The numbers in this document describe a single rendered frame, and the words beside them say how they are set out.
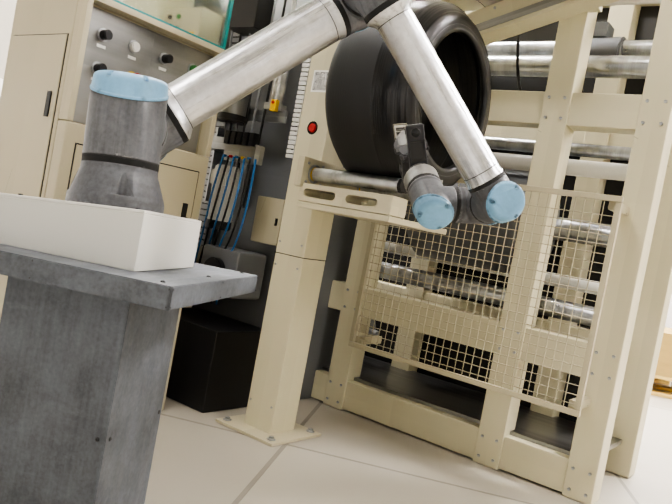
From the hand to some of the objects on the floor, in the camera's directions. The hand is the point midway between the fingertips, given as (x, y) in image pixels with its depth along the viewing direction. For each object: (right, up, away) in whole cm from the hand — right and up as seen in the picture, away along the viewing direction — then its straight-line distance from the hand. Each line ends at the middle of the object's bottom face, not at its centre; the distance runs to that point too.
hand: (404, 130), depth 192 cm
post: (-43, -96, +52) cm, 117 cm away
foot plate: (-43, -96, +52) cm, 117 cm away
